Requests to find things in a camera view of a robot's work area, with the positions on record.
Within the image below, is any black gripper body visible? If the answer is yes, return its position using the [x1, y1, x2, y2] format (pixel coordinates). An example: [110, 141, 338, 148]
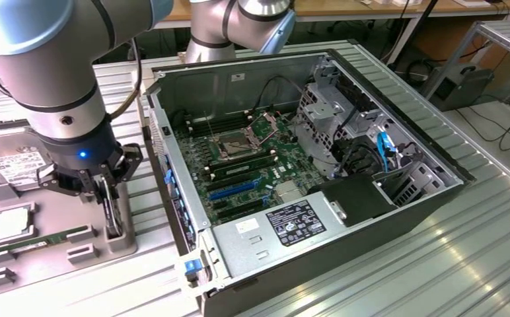
[38, 115, 127, 196]

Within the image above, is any grey parts rack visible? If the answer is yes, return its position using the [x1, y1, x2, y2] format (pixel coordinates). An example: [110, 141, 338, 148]
[0, 127, 139, 292]

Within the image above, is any silver hard disk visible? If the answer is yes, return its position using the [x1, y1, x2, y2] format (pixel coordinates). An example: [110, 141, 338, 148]
[0, 130, 59, 193]

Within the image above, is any silver CPU chip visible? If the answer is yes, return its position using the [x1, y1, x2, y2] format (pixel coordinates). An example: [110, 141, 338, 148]
[0, 207, 35, 239]

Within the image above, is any green RAM stick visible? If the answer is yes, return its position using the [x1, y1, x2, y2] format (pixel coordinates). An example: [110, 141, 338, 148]
[0, 230, 70, 257]

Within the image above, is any thin metal locking lever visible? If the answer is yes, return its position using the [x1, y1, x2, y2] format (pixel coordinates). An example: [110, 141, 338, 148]
[205, 110, 218, 141]

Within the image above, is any black RAM slot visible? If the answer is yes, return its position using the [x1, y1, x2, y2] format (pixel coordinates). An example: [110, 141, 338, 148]
[189, 111, 249, 130]
[202, 150, 277, 169]

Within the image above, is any metal CPU socket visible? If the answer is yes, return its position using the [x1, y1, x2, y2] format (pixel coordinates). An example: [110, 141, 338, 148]
[213, 131, 257, 162]

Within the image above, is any black expansion slot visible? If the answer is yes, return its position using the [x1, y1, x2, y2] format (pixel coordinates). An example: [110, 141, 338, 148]
[214, 197, 270, 213]
[218, 204, 276, 221]
[205, 174, 262, 193]

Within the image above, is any black RAM stick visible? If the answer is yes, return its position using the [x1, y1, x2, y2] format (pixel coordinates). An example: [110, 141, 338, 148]
[210, 161, 270, 176]

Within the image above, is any blue expansion slot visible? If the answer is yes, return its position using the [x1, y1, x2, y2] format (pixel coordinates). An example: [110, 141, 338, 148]
[209, 183, 266, 201]

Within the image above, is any metal socket cover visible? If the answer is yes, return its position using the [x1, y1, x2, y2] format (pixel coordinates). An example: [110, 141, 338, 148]
[246, 112, 284, 140]

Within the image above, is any green motherboard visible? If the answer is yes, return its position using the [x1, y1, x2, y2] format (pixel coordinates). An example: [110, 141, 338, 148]
[177, 110, 330, 223]

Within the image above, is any blue case latch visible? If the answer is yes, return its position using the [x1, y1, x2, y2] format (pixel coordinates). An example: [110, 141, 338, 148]
[183, 260, 205, 276]

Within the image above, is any silver chipset heat sink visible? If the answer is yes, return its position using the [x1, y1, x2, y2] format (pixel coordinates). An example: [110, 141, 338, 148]
[276, 183, 306, 203]

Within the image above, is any grey power supply unit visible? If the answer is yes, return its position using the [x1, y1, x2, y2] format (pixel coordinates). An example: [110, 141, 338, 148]
[210, 197, 354, 279]

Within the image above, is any metal disk bay cage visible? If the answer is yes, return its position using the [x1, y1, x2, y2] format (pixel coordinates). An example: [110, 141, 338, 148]
[293, 82, 372, 160]

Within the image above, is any black plastic fan shroud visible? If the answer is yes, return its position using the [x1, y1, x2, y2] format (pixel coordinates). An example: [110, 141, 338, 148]
[306, 174, 400, 229]

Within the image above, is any black open PC case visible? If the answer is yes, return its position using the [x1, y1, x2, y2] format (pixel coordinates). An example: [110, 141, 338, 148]
[142, 48, 478, 317]

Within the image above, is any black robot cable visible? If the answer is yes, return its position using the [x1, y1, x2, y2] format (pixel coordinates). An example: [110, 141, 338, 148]
[105, 38, 145, 120]

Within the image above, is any black data wire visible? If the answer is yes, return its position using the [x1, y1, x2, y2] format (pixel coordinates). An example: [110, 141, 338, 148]
[254, 75, 304, 114]

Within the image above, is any blue data wire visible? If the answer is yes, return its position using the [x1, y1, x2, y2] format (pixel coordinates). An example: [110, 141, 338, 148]
[376, 130, 401, 175]

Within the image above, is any black box with handle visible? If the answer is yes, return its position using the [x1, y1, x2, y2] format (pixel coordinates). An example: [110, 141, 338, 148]
[430, 64, 496, 112]

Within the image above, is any black floor cable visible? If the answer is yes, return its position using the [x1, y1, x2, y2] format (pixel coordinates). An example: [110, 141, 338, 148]
[478, 121, 510, 153]

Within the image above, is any aluminium frame table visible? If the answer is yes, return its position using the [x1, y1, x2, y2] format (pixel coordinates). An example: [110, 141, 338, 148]
[422, 21, 510, 100]

